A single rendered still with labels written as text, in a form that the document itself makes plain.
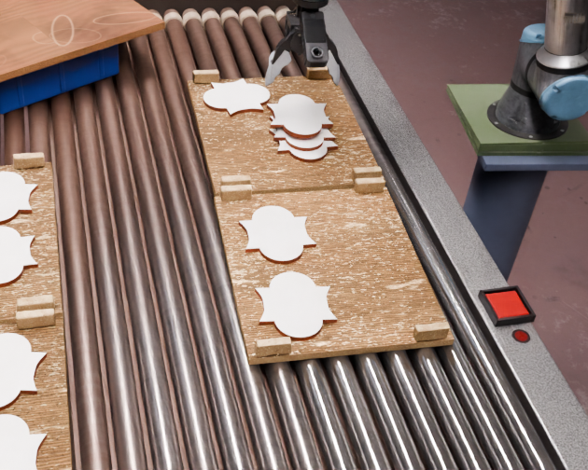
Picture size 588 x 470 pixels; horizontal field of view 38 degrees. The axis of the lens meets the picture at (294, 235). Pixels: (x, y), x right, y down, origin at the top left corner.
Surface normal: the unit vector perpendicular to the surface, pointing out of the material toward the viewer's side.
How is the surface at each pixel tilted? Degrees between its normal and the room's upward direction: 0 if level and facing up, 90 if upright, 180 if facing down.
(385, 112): 0
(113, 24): 0
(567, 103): 94
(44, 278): 0
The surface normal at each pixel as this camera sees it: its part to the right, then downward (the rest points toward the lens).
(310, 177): 0.10, -0.74
